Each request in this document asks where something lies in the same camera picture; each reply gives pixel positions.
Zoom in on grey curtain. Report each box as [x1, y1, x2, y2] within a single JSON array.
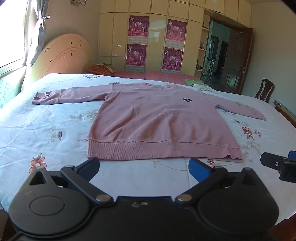
[[22, 0, 51, 68]]

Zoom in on cream wardrobe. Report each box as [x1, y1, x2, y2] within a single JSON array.
[[98, 0, 251, 75]]

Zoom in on purple wall poster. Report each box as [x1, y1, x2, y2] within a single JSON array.
[[166, 20, 187, 48], [128, 16, 151, 44], [126, 44, 147, 72], [162, 47, 184, 74]]

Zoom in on white cloth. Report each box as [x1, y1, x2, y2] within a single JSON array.
[[193, 83, 214, 90]]

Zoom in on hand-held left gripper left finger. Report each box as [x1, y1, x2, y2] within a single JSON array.
[[28, 157, 114, 205]]

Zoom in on pink checked blanket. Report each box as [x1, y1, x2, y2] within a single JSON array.
[[113, 70, 204, 85]]

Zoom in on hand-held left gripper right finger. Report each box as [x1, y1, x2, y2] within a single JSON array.
[[174, 158, 263, 205]]

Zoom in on dark wooden chair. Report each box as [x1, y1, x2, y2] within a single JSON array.
[[255, 78, 275, 103]]

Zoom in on window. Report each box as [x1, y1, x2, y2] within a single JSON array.
[[0, 0, 30, 75]]

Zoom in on cream rounded headboard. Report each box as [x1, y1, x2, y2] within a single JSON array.
[[31, 34, 94, 76]]

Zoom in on pink sweater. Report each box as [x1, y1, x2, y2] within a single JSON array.
[[32, 82, 266, 161]]

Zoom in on white floral bed sheet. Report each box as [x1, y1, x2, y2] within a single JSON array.
[[0, 73, 296, 220]]

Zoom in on wooden furniture piece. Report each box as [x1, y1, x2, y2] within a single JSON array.
[[273, 100, 296, 128]]

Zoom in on brown wooden door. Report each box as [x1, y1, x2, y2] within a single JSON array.
[[225, 28, 253, 94]]

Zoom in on orange striped pillow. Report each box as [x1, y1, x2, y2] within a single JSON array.
[[85, 64, 117, 75]]

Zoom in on white metal rack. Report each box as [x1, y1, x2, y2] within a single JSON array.
[[203, 59, 216, 82]]

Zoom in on green floral fabric panel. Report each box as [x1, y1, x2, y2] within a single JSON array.
[[0, 74, 25, 109]]

